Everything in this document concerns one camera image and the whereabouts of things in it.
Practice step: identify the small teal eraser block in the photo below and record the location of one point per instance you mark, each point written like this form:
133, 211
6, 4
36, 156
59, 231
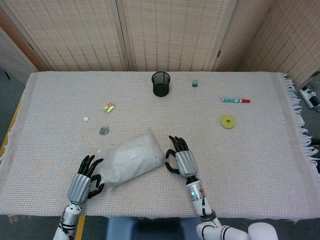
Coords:
195, 83

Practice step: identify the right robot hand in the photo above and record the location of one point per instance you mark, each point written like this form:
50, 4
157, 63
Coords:
186, 163

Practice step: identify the metal screen hinge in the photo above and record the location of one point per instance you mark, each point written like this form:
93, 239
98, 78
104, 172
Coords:
219, 53

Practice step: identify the translucent white plastic bag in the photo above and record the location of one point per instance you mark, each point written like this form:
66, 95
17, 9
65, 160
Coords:
135, 160

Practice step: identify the white device on floor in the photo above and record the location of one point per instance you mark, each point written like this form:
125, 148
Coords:
311, 96

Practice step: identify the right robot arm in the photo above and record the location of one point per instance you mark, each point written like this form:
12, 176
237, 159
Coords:
200, 200

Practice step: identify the teal marker with red cap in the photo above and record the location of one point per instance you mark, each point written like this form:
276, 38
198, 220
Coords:
233, 100

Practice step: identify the black mesh pen holder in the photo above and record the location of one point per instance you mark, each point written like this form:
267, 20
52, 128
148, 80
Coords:
161, 86

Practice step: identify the white woven tablecloth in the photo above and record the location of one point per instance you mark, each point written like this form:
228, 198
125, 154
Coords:
225, 162

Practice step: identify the grey crumpled ball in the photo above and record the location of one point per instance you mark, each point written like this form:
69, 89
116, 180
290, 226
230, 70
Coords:
104, 130

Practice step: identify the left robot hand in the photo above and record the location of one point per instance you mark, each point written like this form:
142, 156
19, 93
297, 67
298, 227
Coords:
80, 187

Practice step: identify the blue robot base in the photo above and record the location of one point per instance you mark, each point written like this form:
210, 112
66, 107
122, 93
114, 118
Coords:
152, 228

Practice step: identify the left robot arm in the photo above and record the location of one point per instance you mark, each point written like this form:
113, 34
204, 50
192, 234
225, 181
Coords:
67, 220

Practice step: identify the beige woven folding screen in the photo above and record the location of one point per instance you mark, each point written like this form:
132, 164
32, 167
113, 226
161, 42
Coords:
170, 32

